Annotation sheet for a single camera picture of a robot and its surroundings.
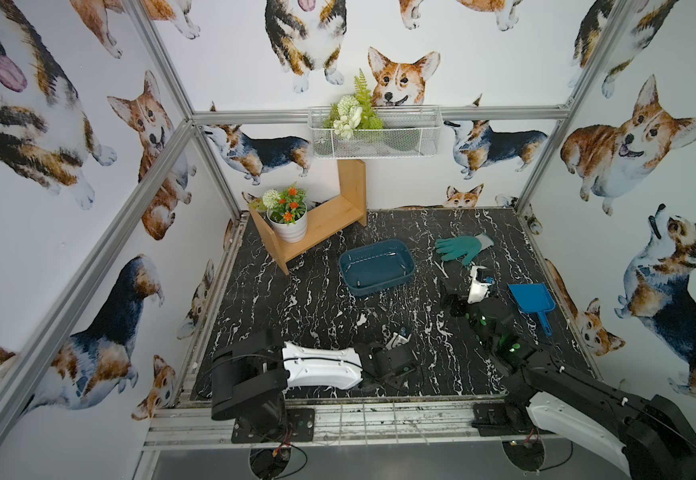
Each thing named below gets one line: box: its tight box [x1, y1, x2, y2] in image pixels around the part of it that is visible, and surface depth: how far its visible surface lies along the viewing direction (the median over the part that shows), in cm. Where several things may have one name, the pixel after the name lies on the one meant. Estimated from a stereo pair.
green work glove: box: [435, 233, 494, 266], surface depth 112 cm
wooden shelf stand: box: [248, 159, 367, 276], surface depth 110 cm
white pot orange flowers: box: [248, 181, 308, 243], surface depth 97 cm
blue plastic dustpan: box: [508, 282, 556, 336], surface depth 97 cm
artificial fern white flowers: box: [323, 68, 384, 140], surface depth 82 cm
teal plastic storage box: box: [338, 239, 415, 296], surface depth 108 cm
